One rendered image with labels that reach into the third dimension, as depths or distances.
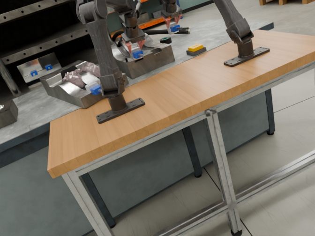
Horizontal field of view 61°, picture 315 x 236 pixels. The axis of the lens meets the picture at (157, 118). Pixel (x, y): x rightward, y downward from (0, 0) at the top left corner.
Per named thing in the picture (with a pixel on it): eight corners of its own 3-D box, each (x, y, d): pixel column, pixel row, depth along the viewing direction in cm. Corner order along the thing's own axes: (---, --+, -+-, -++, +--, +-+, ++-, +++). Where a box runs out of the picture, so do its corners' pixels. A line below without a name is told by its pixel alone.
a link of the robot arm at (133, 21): (128, 20, 127) (126, 6, 121) (140, 21, 126) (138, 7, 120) (124, 28, 122) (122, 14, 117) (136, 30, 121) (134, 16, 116)
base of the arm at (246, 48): (219, 47, 115) (228, 49, 109) (258, 31, 119) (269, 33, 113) (222, 64, 119) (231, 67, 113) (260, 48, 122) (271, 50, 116)
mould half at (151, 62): (175, 60, 143) (168, 36, 137) (132, 79, 137) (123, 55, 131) (142, 50, 186) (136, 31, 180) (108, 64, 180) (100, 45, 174)
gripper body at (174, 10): (160, 13, 146) (159, 0, 140) (176, 7, 148) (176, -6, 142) (166, 18, 142) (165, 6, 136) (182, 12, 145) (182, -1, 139)
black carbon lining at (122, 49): (157, 51, 144) (152, 33, 140) (131, 62, 140) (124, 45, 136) (136, 45, 174) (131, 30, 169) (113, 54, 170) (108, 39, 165)
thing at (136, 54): (149, 59, 128) (146, 48, 126) (140, 62, 127) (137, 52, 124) (140, 56, 139) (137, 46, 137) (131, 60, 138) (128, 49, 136)
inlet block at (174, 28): (186, 31, 144) (184, 21, 142) (179, 34, 143) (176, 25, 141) (176, 31, 156) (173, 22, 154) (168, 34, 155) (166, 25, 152)
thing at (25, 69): (64, 74, 199) (54, 52, 191) (29, 88, 193) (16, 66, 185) (58, 63, 242) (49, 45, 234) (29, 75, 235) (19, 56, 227)
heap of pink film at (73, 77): (107, 74, 138) (101, 60, 134) (78, 89, 129) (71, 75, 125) (85, 71, 157) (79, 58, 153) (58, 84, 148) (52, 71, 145)
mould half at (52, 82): (129, 83, 133) (121, 62, 128) (85, 108, 121) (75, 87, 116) (85, 76, 170) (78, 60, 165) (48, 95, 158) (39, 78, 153)
